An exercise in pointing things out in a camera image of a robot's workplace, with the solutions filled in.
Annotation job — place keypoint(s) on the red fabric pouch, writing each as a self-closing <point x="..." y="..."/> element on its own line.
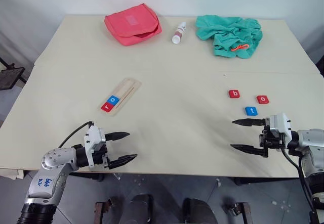
<point x="129" y="24"/>

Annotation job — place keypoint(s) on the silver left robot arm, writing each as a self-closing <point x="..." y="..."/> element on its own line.
<point x="50" y="159"/>

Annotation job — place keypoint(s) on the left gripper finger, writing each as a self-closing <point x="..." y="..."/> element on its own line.
<point x="117" y="135"/>
<point x="124" y="160"/>

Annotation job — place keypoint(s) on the green crumpled cloth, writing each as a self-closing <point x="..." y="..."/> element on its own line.
<point x="222" y="26"/>

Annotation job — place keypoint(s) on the blue letter tile o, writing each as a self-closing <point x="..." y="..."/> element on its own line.
<point x="113" y="100"/>

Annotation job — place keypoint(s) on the red letter tile b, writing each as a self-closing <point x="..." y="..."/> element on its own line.
<point x="234" y="94"/>

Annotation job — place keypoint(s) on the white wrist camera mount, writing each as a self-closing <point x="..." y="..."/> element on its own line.
<point x="93" y="136"/>
<point x="278" y="123"/>

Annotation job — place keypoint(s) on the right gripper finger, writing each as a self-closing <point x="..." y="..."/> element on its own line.
<point x="249" y="149"/>
<point x="249" y="122"/>

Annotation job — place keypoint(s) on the red letter tile o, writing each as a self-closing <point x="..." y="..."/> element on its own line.
<point x="262" y="99"/>

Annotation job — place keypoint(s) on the black table frame bar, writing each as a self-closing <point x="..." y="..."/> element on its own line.
<point x="86" y="177"/>
<point x="265" y="181"/>

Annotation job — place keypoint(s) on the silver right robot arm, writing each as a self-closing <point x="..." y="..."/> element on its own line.
<point x="311" y="143"/>

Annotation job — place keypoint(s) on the blue letter tile t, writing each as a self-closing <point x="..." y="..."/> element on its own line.
<point x="251" y="110"/>

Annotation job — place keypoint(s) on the black metal stand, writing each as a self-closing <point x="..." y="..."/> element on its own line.
<point x="10" y="77"/>

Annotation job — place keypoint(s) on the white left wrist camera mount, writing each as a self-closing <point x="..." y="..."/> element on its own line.
<point x="93" y="136"/>

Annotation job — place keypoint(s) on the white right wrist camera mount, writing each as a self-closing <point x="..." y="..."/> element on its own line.
<point x="278" y="123"/>

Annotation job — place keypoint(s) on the wooden letter tray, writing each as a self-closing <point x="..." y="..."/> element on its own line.
<point x="126" y="88"/>

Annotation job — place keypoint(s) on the red letter tile r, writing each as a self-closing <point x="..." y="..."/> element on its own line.
<point x="106" y="106"/>

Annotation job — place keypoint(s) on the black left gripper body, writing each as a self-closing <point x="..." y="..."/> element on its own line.
<point x="99" y="156"/>

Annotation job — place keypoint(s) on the rusty brown metal bracket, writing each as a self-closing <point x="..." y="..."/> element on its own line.
<point x="101" y="210"/>
<point x="240" y="212"/>

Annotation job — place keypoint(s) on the small white bottle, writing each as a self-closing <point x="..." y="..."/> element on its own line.
<point x="178" y="34"/>

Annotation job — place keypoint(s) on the dark rounded shape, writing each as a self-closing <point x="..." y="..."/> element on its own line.
<point x="197" y="211"/>

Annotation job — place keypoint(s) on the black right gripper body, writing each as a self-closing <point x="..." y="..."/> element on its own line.
<point x="272" y="140"/>

